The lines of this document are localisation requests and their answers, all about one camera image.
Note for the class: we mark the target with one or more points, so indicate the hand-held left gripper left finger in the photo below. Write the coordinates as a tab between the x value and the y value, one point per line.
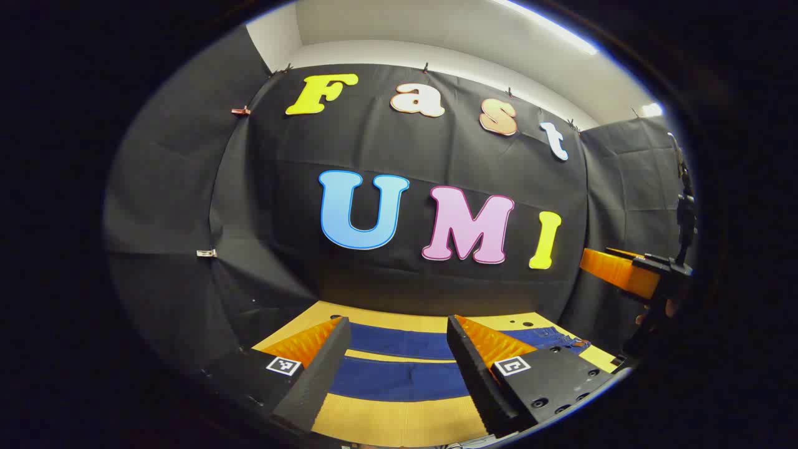
315	386

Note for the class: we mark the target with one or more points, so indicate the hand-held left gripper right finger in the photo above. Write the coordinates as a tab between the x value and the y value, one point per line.
477	374

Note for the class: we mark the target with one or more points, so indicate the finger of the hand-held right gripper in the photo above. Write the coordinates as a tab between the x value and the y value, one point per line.
617	271

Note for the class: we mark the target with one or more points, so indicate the blue denim jeans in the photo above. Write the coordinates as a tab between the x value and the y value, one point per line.
399	380

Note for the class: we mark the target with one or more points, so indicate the black backdrop cloth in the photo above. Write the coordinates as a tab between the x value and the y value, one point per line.
386	274

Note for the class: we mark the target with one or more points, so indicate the white cloth clip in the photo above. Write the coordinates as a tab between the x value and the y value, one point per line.
206	253

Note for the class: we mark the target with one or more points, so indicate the red cloth clip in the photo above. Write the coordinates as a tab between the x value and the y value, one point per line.
240	111

